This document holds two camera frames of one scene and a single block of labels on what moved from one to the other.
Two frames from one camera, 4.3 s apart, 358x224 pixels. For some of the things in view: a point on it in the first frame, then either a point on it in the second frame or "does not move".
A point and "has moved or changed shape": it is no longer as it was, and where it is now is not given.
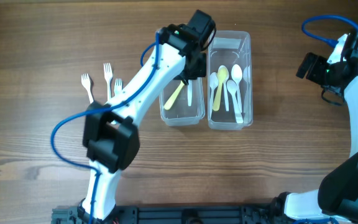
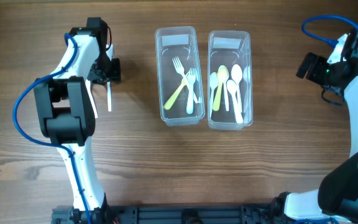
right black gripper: (308, 66) does not move
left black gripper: (194, 69) -> (103, 74)
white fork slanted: (189, 92) has moved or changed shape
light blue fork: (118, 87) -> (192, 78)
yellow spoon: (222, 73) does not move
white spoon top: (237, 73) does not move
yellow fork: (167, 105) does not move
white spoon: (214, 83) does not move
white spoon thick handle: (231, 86) does not move
